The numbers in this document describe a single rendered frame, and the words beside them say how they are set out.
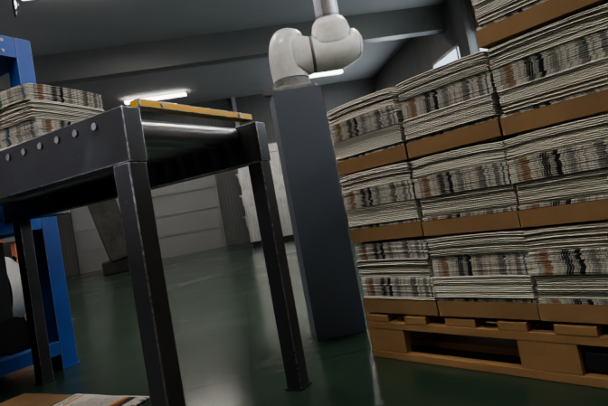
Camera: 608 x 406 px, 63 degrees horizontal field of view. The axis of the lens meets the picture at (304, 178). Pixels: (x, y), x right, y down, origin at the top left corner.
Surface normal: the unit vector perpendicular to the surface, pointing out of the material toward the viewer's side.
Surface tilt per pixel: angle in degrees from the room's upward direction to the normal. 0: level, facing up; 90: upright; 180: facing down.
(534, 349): 90
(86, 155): 90
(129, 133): 90
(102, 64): 90
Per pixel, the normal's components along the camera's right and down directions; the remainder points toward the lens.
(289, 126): 0.13, -0.08
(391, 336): -0.74, 0.10
